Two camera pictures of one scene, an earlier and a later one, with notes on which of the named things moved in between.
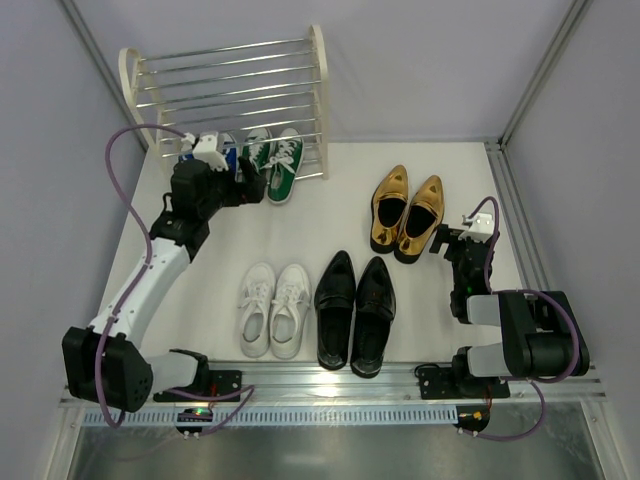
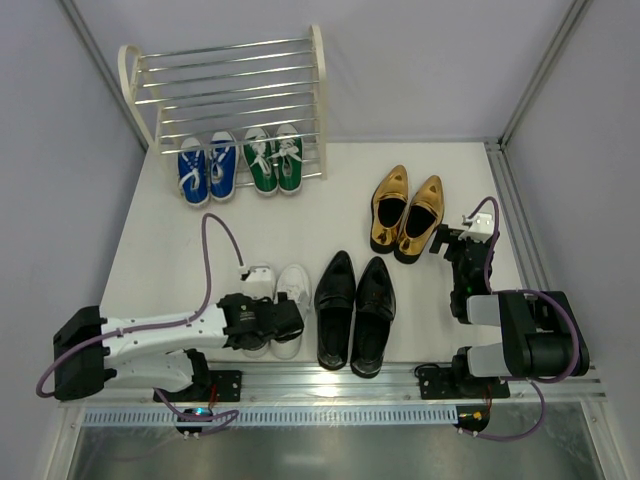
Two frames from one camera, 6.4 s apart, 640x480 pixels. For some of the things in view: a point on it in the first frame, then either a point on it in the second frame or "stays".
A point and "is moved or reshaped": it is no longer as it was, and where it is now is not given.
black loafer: (335, 301) stays
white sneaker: (291, 305) stays
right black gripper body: (454, 244) stays
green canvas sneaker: (258, 146) is moved or reshaped
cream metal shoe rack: (276, 87) stays
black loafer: (375, 311) stays
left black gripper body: (239, 187) to (282, 320)
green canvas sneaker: (285, 165) is moved or reshaped
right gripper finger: (443, 235) stays
